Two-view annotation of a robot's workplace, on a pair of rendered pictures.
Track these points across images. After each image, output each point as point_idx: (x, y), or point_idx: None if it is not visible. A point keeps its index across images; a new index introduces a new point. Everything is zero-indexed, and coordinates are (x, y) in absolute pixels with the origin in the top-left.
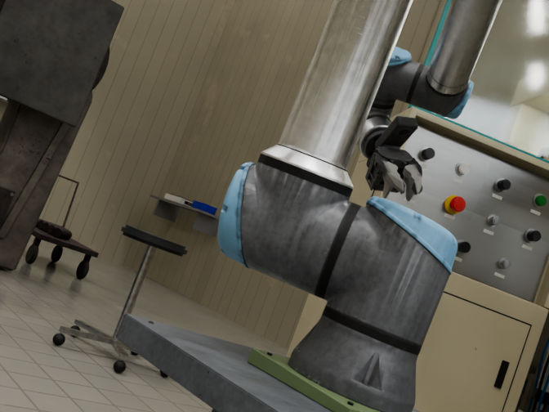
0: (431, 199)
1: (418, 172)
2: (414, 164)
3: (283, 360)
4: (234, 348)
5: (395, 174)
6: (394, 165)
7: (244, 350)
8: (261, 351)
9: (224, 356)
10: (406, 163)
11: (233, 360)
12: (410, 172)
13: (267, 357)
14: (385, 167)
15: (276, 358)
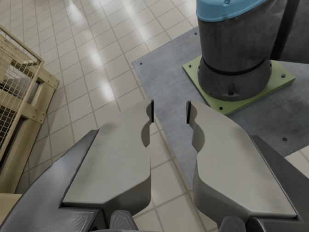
0: None
1: (96, 141)
2: (56, 210)
3: (273, 77)
4: (304, 116)
5: (217, 121)
6: (215, 176)
7: (296, 124)
8: (289, 74)
9: (308, 75)
10: (118, 211)
11: (301, 70)
12: (137, 140)
13: (284, 67)
14: (265, 149)
15: (278, 74)
